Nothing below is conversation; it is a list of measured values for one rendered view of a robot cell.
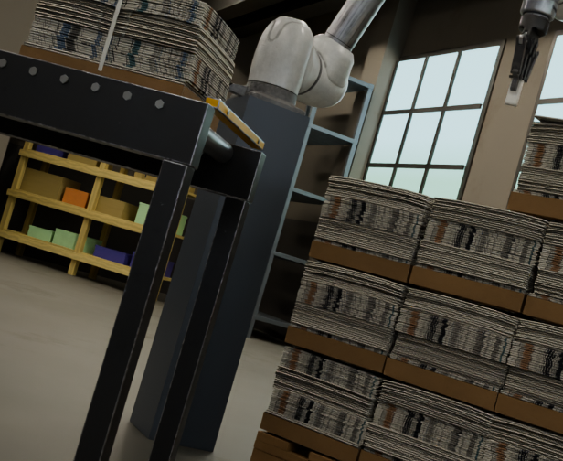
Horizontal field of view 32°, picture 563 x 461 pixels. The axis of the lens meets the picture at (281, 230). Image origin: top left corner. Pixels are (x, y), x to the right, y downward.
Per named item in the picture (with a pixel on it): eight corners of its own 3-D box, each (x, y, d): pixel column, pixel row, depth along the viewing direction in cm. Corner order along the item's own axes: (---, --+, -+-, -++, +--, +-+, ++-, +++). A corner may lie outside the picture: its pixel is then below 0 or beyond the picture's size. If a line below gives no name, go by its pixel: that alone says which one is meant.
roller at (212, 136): (231, 166, 229) (237, 145, 229) (175, 124, 183) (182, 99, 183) (211, 160, 230) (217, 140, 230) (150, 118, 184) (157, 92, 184)
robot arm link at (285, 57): (235, 77, 285) (256, 5, 286) (268, 96, 300) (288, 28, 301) (281, 84, 276) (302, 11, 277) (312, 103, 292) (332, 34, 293)
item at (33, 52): (130, 112, 230) (135, 94, 230) (81, 80, 202) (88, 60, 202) (69, 96, 233) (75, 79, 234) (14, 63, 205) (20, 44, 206)
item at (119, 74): (216, 134, 225) (221, 116, 225) (179, 105, 197) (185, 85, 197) (153, 117, 229) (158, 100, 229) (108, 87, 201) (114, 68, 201)
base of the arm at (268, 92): (216, 94, 290) (221, 77, 290) (281, 118, 299) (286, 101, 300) (239, 91, 274) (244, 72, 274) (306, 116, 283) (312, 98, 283)
